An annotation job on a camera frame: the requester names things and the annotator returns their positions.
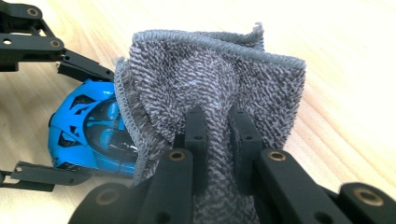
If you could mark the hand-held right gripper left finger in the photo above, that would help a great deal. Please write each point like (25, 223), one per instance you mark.
(196, 133)

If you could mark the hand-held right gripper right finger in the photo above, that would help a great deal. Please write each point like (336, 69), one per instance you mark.
(246, 140)

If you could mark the gray terry cloth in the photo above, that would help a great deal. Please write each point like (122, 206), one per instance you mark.
(202, 77)

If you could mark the blue toy car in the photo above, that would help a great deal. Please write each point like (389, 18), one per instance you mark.
(71, 130)

